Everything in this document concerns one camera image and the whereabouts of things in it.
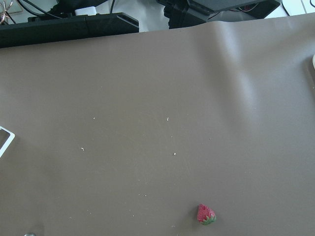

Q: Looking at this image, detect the red strawberry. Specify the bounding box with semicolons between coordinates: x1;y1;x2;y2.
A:
197;204;217;225

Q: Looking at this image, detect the black angular device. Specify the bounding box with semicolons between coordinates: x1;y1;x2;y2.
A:
157;0;282;29

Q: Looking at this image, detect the black long bar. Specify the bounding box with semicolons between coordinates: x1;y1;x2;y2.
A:
0;13;139;48

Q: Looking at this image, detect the white wire cup rack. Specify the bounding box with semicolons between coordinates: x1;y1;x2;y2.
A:
0;126;15;157

